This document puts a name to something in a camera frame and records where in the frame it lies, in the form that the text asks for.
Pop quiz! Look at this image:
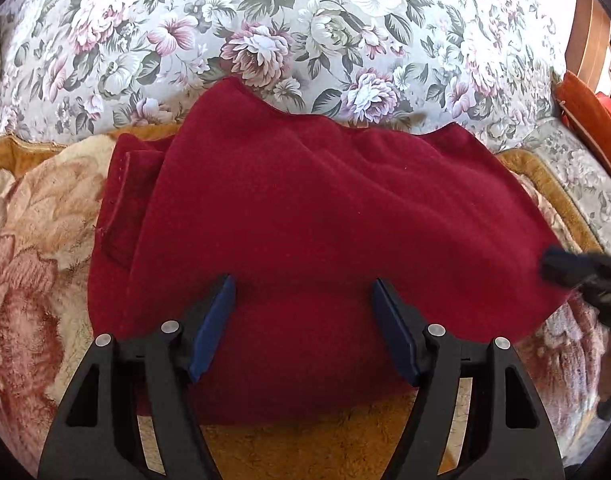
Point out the wooden chair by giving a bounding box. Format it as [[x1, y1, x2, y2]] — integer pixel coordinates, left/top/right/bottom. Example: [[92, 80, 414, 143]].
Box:
[[568, 0, 611, 97]]

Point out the floral bedspread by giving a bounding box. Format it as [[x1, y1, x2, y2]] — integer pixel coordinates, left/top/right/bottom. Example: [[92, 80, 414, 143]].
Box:
[[0, 0, 611, 257]]

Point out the plush rose-print blanket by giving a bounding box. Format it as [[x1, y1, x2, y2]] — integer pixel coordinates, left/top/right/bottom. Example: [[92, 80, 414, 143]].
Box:
[[0, 125, 611, 480]]

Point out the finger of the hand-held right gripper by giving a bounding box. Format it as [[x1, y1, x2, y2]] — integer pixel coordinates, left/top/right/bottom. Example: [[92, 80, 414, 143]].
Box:
[[539, 244, 603, 288]]

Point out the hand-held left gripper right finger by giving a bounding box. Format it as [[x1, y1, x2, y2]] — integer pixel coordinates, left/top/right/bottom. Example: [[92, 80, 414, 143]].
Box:
[[371, 277, 567, 480]]

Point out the dark red knit sweater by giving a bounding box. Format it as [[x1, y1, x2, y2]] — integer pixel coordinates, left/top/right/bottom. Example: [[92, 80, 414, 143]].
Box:
[[87, 77, 575, 426]]

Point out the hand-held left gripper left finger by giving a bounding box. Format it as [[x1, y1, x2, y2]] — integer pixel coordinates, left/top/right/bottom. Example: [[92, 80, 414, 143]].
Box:
[[37, 273, 237, 480]]

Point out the orange seat cushion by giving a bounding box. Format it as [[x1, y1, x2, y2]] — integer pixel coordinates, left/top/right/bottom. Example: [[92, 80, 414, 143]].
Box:
[[555, 70, 611, 192]]

